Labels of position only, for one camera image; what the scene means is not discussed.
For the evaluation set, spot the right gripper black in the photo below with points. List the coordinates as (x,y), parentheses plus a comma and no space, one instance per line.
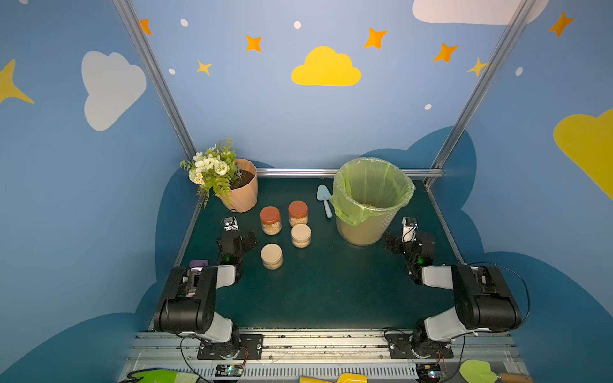
(400,244)

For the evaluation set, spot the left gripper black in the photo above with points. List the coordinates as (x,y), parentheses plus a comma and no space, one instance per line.
(230,238)

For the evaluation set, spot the clear oatmeal jar front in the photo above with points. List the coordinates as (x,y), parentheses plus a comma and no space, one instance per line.
(273,266)

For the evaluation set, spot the beige jar lid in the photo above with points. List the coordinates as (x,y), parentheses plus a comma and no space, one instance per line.
(271,253)

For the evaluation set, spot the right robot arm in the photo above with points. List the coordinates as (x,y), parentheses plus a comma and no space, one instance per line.
(483,301)

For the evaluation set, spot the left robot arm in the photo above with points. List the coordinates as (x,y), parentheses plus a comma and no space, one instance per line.
(187,307)

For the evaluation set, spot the red lid oatmeal jar left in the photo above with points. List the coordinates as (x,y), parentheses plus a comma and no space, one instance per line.
(270,220)

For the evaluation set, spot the red lid oatmeal jar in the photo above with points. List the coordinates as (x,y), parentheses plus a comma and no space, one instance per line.
(298,213)
(270,220)

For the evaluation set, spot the beige lid oatmeal jar rear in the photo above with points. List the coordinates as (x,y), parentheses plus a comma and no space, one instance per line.
(301,235)

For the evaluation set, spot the red lid oatmeal jar right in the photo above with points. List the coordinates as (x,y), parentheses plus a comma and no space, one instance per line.
(298,213)

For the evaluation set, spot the purple pink toy spatula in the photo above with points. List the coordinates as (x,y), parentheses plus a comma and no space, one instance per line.
(198,263)

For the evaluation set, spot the terracotta flower pot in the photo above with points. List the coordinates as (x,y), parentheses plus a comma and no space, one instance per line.
(244,198)

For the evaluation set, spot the white flowers green plant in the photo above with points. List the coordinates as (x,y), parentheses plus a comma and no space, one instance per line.
(214,170)

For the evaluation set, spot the mesh bin green bag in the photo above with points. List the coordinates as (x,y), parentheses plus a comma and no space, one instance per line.
(367,194)

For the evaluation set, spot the light blue toy spatula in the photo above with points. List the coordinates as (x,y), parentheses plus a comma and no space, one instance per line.
(323,195)

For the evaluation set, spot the right controller board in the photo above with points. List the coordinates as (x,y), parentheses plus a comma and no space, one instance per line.
(428,373)

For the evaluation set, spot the controller board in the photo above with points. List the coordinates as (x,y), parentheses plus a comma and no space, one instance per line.
(428,373)
(229,371)

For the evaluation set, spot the left controller board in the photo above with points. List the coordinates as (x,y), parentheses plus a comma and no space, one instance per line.
(229,371)

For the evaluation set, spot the green toy tool left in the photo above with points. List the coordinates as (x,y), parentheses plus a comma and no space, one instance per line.
(160,376)

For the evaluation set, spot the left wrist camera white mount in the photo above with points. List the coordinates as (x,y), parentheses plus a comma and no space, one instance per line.
(230,223)

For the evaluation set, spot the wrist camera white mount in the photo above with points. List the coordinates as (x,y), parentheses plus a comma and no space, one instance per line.
(409,229)
(230,223)

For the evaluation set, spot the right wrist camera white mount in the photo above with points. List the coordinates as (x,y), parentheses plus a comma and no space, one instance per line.
(409,229)

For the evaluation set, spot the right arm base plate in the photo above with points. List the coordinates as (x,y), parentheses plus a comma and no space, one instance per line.
(403,346)

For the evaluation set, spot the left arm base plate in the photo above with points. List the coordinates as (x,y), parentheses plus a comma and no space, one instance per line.
(241,346)

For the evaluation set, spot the aluminium front rail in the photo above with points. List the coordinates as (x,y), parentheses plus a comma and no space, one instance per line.
(324,354)

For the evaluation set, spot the green toy spatula wooden handle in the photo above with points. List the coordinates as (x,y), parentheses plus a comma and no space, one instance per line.
(474,371)

